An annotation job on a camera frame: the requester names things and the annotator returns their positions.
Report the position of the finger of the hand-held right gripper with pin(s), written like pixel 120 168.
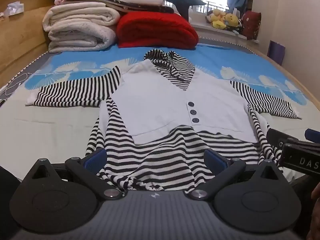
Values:
pixel 280 140
pixel 313 135

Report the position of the wooden bed frame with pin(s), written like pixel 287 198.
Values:
pixel 22 37

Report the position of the cream folded quilt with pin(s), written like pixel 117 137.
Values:
pixel 82 11

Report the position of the red patterned cushion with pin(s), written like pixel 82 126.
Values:
pixel 251 25

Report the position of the pile of yellow plush toys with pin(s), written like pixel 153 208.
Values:
pixel 222 20

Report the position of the red folded blanket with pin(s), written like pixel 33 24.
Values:
pixel 155 30

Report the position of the dark dotted folded blanket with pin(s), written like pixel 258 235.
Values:
pixel 150 8

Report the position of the clear plastic bag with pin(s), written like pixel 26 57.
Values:
pixel 13 8

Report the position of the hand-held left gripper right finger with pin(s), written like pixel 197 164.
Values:
pixel 215 160

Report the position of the white window sill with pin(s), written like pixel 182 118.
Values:
pixel 215 33

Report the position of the purple box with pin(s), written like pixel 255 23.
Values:
pixel 276 51

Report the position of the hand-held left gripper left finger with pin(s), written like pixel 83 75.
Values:
pixel 95 160

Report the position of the white speckled folded quilt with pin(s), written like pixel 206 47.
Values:
pixel 80 36

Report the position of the black white striped hooded shirt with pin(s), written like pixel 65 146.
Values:
pixel 155 100

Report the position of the dark teal plush toy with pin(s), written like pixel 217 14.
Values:
pixel 180 1

